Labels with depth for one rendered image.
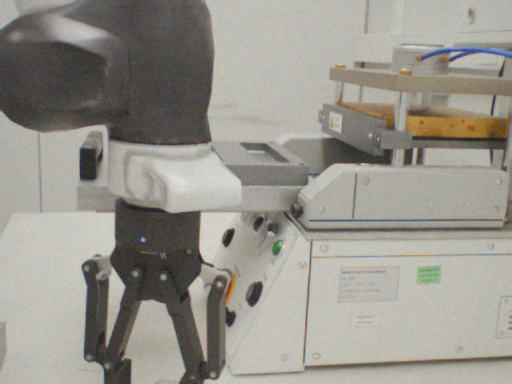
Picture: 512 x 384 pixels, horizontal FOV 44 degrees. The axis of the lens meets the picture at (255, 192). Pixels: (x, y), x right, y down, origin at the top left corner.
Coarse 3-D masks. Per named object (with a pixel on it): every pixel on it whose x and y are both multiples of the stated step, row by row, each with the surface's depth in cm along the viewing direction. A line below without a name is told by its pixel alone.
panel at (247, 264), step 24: (240, 216) 101; (264, 216) 88; (240, 240) 95; (288, 240) 76; (216, 264) 101; (240, 264) 89; (264, 264) 80; (240, 288) 85; (264, 288) 76; (240, 312) 80; (240, 336) 77
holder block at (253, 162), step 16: (224, 144) 91; (240, 144) 92; (256, 144) 95; (272, 144) 94; (224, 160) 78; (240, 160) 79; (256, 160) 79; (272, 160) 89; (288, 160) 80; (240, 176) 76; (256, 176) 77; (272, 176) 77; (288, 176) 77; (304, 176) 78
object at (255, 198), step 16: (80, 192) 72; (96, 192) 73; (256, 192) 76; (272, 192) 76; (288, 192) 77; (80, 208) 73; (96, 208) 73; (112, 208) 73; (224, 208) 76; (240, 208) 76; (256, 208) 76; (272, 208) 77; (288, 208) 77
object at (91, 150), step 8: (88, 136) 83; (96, 136) 83; (88, 144) 76; (96, 144) 78; (80, 152) 75; (88, 152) 75; (96, 152) 76; (80, 160) 75; (88, 160) 75; (96, 160) 76; (80, 168) 75; (88, 168) 75; (96, 168) 76; (80, 176) 75; (88, 176) 75; (96, 176) 76
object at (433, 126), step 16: (416, 96) 87; (368, 112) 83; (384, 112) 82; (416, 112) 84; (432, 112) 85; (448, 112) 86; (464, 112) 88; (416, 128) 79; (432, 128) 79; (448, 128) 79; (464, 128) 80; (480, 128) 80; (496, 128) 81; (416, 144) 79; (432, 144) 79; (448, 144) 80; (464, 144) 80; (480, 144) 81; (496, 144) 81
